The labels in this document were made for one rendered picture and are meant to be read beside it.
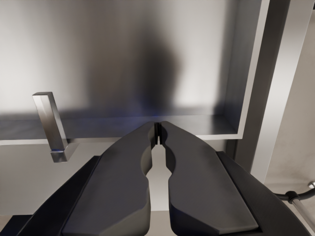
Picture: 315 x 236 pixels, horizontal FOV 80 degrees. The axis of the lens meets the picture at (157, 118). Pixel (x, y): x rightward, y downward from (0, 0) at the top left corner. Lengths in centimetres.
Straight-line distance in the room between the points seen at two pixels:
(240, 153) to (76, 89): 15
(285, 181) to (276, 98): 156
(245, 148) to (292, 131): 130
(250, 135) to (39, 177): 21
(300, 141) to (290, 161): 16
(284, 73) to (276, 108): 3
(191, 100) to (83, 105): 9
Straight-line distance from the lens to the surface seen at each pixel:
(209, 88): 16
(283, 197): 163
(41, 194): 26
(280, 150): 151
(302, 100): 139
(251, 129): 17
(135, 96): 16
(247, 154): 18
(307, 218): 157
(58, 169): 22
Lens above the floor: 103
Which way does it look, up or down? 64 degrees down
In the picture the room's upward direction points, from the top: 179 degrees clockwise
